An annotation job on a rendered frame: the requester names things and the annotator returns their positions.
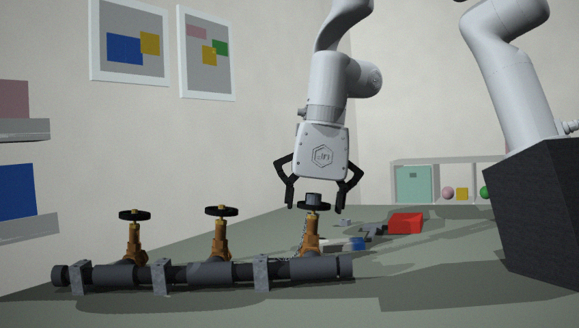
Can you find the red block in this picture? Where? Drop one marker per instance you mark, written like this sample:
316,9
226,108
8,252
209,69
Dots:
405,223

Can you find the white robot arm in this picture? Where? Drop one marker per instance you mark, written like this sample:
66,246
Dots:
487,27

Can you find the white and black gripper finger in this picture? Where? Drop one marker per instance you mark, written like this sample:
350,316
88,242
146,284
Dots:
345,187
289,181

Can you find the dark grey pipe manifold with clamps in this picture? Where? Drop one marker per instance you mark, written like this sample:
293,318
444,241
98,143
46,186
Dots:
131,271

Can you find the black tag with metal chain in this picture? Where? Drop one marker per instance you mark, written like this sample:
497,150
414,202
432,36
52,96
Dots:
287,259

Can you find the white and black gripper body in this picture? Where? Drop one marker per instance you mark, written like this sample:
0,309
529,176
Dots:
321,151

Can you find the bag of cable ties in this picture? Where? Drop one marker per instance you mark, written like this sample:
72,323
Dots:
341,244

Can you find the grey cylinder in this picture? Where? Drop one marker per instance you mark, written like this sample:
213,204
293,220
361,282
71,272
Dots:
313,198

